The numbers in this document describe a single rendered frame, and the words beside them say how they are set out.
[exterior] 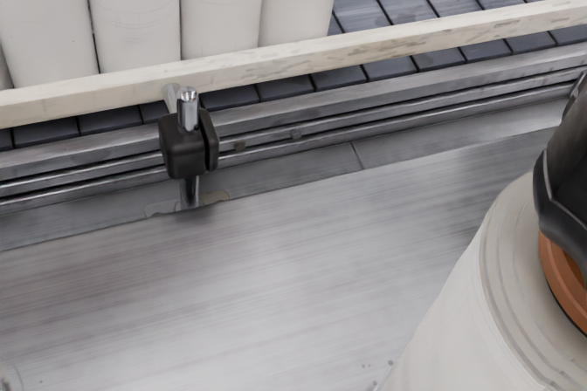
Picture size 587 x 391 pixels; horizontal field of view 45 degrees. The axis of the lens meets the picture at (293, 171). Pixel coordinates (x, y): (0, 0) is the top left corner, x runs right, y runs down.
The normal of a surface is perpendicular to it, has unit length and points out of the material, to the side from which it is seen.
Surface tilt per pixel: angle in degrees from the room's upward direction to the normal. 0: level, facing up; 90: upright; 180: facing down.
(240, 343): 0
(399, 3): 0
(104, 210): 0
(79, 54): 90
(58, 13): 90
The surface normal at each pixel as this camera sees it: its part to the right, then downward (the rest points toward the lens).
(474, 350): -0.95, 0.18
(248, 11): 0.66, 0.65
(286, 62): 0.33, 0.79
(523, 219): 0.10, -0.59
